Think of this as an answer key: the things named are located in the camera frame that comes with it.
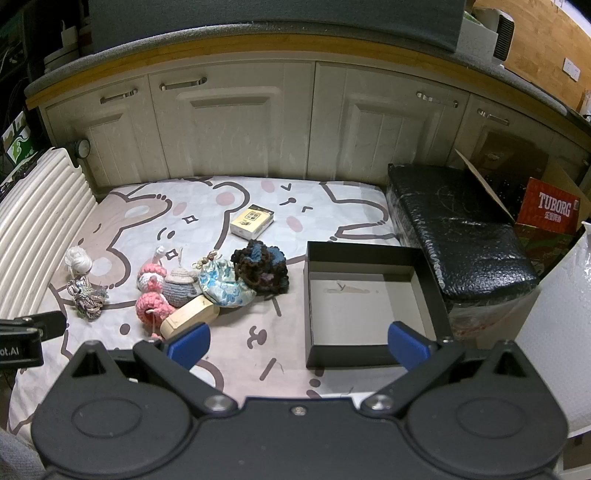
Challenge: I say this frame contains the beige tissue pack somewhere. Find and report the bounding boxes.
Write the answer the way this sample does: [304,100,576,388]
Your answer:
[230,203,274,241]

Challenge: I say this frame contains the cartoon bear printed blanket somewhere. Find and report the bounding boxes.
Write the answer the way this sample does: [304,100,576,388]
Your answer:
[7,175,402,435]

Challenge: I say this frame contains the black padded bench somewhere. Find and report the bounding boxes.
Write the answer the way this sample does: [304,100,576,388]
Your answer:
[387,163,541,342]

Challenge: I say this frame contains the grey crochet doll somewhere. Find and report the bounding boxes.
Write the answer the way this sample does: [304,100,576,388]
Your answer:
[163,249,202,308]

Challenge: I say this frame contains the green white package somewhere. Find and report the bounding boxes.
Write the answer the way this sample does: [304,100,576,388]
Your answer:
[2,111,35,162]

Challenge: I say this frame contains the white air purifier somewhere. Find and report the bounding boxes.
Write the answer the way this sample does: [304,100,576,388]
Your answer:
[492,11,515,63]

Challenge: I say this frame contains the dark brown crochet piece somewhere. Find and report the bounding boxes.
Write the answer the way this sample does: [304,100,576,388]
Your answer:
[231,239,289,296]

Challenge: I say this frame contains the pink crochet jellyfish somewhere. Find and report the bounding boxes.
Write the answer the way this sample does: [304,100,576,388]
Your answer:
[135,292,177,340]

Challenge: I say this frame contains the pink white crochet doll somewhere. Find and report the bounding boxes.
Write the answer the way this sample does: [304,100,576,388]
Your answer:
[137,246,167,292]

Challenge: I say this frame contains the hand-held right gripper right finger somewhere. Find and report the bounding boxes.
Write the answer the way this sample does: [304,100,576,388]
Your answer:
[361,322,532,416]

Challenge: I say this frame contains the dark grey mat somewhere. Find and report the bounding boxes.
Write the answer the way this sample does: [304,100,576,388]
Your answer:
[88,0,467,52]

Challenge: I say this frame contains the multicoloured rope knot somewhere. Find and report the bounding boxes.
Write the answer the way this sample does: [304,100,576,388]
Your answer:
[67,277,109,320]

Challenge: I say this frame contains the black cardboard box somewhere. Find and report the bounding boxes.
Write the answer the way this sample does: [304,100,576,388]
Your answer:
[305,241,451,369]

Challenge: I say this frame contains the red carton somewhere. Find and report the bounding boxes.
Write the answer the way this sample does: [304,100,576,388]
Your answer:
[516,178,581,234]

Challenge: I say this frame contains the blue floral satin pouch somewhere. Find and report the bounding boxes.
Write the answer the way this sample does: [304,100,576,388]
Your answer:
[194,251,257,309]

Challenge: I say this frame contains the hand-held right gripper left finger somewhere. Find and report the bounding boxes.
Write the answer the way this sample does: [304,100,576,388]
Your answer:
[69,322,234,418]

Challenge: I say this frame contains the white container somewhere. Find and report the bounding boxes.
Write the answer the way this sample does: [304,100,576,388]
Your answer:
[44,25,79,72]

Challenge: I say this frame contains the pale wooden block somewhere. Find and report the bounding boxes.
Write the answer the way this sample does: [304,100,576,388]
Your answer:
[160,295,221,341]

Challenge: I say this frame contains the white yarn ball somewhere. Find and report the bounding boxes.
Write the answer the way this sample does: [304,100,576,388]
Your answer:
[65,247,93,280]

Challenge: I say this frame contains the white storage box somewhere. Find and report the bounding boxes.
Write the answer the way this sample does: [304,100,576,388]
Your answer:
[459,11,499,51]

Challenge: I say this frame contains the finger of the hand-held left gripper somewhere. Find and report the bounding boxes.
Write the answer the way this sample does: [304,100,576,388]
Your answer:
[25,311,68,342]

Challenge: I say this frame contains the white ribbed radiator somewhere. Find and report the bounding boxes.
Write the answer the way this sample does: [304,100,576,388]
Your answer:
[0,148,100,319]

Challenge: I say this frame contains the brown cardboard box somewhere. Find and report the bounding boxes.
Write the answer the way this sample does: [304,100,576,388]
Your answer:
[455,148,591,278]

